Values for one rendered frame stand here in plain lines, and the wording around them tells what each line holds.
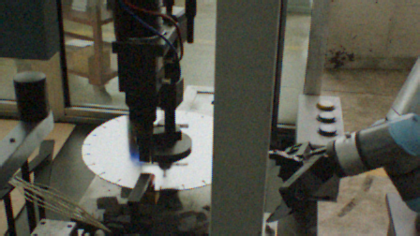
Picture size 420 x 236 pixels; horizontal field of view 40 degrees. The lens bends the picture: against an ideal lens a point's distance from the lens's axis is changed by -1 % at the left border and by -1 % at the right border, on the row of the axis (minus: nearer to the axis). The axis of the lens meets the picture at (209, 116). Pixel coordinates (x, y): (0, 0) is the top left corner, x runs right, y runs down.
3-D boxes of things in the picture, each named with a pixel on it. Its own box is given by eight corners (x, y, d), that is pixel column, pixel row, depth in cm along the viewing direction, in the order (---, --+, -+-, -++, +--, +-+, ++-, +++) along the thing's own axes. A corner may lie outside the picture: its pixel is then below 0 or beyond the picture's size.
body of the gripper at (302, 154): (299, 180, 118) (354, 162, 112) (289, 201, 111) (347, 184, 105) (282, 148, 116) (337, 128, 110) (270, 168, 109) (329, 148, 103)
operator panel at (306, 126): (293, 142, 163) (298, 93, 156) (333, 146, 162) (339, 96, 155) (291, 199, 138) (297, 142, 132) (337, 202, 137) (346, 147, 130)
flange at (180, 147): (143, 162, 112) (143, 151, 111) (132, 136, 121) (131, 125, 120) (199, 154, 115) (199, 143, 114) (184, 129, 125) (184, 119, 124)
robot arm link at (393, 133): (436, 165, 98) (415, 128, 95) (374, 183, 103) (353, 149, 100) (433, 136, 104) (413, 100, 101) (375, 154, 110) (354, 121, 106)
